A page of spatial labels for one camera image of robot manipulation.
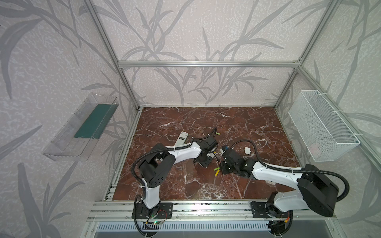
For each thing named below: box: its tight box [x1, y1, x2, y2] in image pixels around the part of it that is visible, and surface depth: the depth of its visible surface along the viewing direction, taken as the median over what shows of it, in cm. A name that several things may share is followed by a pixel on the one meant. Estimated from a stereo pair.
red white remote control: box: [174, 130, 189, 147], surface depth 104 cm
